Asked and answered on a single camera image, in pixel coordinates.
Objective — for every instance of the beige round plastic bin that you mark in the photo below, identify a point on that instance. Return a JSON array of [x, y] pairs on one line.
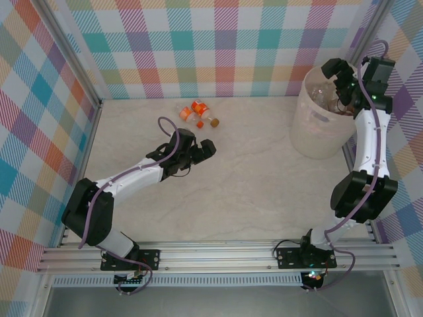
[[314, 138]]

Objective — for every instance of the orange label gold cap bottle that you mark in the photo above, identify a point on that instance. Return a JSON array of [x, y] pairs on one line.
[[200, 107]]

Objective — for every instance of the small orange label bottle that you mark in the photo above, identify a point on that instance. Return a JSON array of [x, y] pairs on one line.
[[186, 112]]

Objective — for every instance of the small circuit board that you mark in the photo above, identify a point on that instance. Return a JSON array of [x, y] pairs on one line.
[[312, 277], [129, 279]]

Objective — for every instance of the aluminium frame post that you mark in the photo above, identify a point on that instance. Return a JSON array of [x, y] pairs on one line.
[[376, 20], [71, 56]]

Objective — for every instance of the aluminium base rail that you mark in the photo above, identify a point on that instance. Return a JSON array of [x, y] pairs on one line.
[[215, 256]]

